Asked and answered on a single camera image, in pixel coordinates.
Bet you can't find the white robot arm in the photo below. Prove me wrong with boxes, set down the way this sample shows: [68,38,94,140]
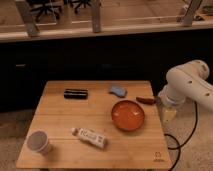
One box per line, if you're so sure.
[158,60,213,121]

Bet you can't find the orange ceramic bowl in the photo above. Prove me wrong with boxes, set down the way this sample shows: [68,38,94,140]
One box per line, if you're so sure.
[111,100,145,131]

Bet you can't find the blue sponge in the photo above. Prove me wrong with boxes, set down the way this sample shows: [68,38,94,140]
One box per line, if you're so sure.
[109,86,127,98]

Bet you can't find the white tube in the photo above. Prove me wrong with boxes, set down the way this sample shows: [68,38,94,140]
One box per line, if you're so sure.
[71,127,107,149]

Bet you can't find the wooden table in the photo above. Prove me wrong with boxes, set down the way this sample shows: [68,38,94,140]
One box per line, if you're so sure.
[16,81,171,170]

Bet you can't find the black rectangular box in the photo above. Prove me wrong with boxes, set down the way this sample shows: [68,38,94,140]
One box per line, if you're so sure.
[64,89,88,99]

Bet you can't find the white paper cup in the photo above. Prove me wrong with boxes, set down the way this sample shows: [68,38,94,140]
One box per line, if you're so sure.
[27,131,52,155]

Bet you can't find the black office chair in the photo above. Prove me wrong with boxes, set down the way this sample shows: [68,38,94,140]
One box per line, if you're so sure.
[26,0,62,22]
[68,0,91,14]

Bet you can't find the black cable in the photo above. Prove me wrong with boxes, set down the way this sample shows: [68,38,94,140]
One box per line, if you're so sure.
[164,101,199,171]

